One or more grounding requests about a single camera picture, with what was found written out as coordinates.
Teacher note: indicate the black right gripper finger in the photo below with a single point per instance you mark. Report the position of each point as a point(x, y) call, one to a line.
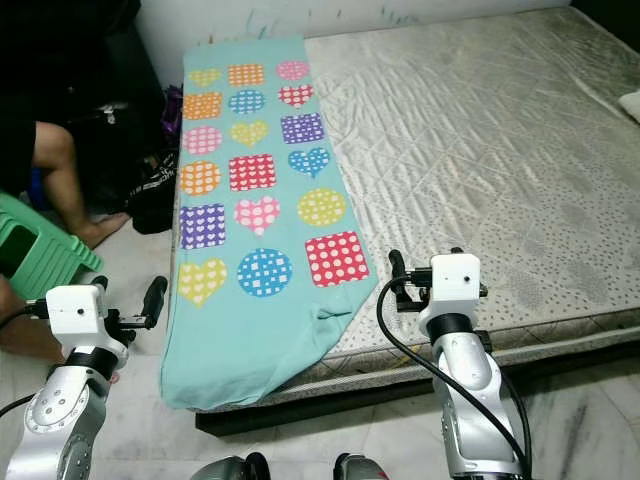
point(399, 273)

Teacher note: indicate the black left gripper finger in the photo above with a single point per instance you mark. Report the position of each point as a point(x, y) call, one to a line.
point(100, 281)
point(154, 300)

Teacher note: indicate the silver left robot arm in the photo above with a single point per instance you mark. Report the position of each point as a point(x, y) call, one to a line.
point(65, 420)

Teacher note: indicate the green plastic stool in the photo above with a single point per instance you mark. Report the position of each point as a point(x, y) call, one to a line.
point(45, 250)

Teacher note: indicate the teal blanket with hearts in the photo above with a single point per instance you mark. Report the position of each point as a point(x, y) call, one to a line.
point(260, 330)

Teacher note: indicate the black bag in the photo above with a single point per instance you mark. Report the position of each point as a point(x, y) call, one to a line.
point(140, 150)

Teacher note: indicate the grey patterned mattress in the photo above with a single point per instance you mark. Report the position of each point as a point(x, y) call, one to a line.
point(460, 150)

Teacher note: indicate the purple cloth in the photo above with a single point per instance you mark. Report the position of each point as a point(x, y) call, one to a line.
point(172, 108)

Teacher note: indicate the grey right robot leg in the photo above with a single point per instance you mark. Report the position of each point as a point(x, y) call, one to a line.
point(360, 468)

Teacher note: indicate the white printed pillow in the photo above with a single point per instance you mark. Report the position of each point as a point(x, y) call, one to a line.
point(632, 105)

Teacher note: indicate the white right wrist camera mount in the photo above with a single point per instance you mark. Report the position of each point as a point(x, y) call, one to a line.
point(452, 283)

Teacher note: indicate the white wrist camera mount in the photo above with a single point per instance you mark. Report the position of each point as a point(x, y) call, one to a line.
point(78, 312)
point(452, 283)

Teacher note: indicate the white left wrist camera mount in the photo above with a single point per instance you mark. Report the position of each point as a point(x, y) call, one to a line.
point(78, 312)

